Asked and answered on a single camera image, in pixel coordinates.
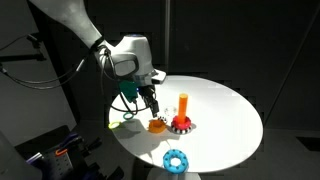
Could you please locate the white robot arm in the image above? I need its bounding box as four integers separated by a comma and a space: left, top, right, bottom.
30, 0, 166, 117

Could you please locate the yellow-green spiky ring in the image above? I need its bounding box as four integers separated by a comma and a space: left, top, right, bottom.
108, 120, 123, 131

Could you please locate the teal thin ring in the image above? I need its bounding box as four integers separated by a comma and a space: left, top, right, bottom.
122, 112, 135, 121

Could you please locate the orange ring toss peg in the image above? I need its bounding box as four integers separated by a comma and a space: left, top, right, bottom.
178, 93, 188, 123

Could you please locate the orange ring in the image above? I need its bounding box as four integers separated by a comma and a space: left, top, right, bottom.
148, 119, 167, 134

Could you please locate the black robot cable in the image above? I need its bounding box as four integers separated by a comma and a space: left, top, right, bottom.
0, 33, 149, 116

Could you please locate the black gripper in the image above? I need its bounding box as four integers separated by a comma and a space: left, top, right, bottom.
139, 85, 159, 117

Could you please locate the blue dotted ring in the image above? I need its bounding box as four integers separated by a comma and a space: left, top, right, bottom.
162, 149, 190, 175

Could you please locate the red ring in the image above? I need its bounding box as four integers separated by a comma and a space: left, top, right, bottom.
171, 115, 192, 131

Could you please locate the black and white striped base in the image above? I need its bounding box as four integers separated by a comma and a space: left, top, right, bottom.
171, 123, 192, 134

